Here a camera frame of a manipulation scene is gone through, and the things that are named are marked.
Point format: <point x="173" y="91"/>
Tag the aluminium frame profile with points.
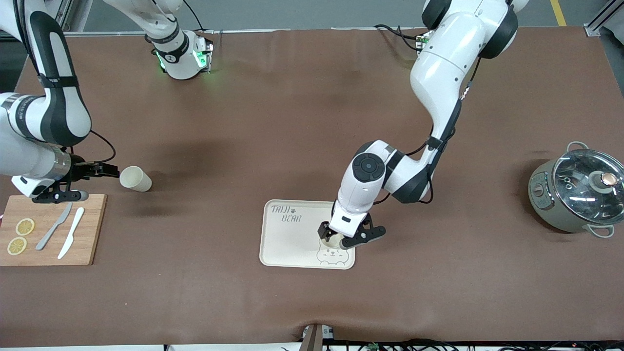
<point x="66" y="9"/>
<point x="604" y="17"/>

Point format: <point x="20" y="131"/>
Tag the glass pot lid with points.
<point x="580" y="185"/>

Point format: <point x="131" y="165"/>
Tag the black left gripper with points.
<point x="324" y="230"/>

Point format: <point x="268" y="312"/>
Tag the grey plastic knife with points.
<point x="51" y="229"/>

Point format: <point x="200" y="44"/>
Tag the cream bear print tray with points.
<point x="292" y="243"/>

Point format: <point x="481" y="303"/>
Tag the white plastic knife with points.
<point x="72" y="231"/>

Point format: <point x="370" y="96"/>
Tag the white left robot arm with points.
<point x="438" y="73"/>

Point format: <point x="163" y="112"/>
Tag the metal table edge bracket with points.
<point x="316" y="339"/>

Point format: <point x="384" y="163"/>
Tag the yellow lemon slice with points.
<point x="16" y="245"/>
<point x="25" y="226"/>

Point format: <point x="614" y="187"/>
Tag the grey-green cooking pot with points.
<point x="546" y="209"/>

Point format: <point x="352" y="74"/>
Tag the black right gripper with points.
<point x="79" y="170"/>

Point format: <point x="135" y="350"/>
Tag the brown table cover cloth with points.
<point x="273" y="122"/>

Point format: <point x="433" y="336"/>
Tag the wooden cutting board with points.
<point x="92" y="234"/>

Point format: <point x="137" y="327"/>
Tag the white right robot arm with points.
<point x="24" y="156"/>

